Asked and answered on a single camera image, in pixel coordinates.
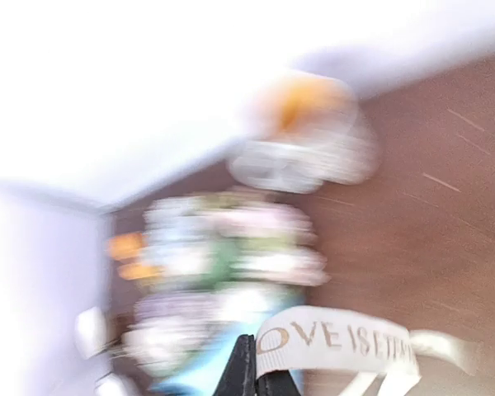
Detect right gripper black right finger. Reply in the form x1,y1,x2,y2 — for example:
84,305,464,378
257,370,299,396

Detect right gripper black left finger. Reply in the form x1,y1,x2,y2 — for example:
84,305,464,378
213,334,256,396

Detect cream ribbon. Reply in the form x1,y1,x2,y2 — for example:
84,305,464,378
255,305,478,395

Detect blue wrapping paper sheet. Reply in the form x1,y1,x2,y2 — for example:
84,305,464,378
148,284,305,395

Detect blue fake flower stems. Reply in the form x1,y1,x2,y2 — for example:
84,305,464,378
124,196,238,376

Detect orange fake flower stem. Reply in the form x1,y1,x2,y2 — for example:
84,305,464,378
108,233,163,282

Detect cream ceramic bowl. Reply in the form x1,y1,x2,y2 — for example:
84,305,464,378
74,307,108,360

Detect floral ceramic mug yellow inside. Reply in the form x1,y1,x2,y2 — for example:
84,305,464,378
228,72,381,194

